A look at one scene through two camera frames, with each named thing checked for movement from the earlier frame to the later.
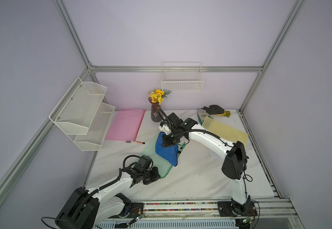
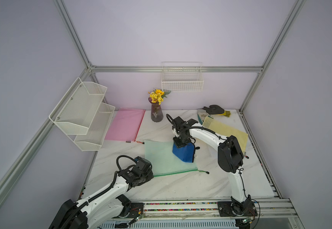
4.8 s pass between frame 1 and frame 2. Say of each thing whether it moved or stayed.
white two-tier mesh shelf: stayed
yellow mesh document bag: stayed
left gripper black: stayed
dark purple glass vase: stayed
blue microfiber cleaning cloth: moved
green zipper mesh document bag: moved
